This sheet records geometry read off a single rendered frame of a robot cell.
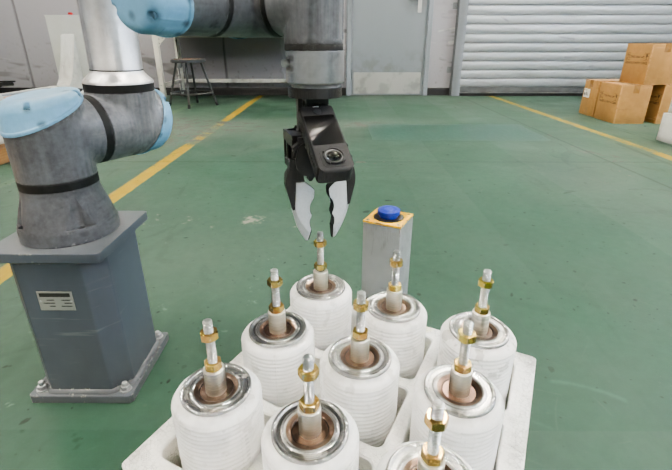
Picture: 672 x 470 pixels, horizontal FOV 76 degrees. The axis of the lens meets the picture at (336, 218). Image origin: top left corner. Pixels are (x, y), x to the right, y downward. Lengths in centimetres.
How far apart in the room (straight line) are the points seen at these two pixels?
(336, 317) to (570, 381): 51
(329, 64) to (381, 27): 500
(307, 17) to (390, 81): 504
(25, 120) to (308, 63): 43
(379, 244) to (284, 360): 29
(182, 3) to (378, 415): 50
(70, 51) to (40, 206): 332
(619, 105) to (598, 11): 226
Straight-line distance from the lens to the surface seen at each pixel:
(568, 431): 89
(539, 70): 600
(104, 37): 85
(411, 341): 61
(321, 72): 55
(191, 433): 50
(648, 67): 422
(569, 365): 103
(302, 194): 59
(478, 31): 571
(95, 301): 83
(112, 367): 90
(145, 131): 85
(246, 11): 59
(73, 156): 79
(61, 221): 80
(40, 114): 77
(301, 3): 55
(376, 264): 77
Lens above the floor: 60
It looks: 22 degrees down
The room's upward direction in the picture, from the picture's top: straight up
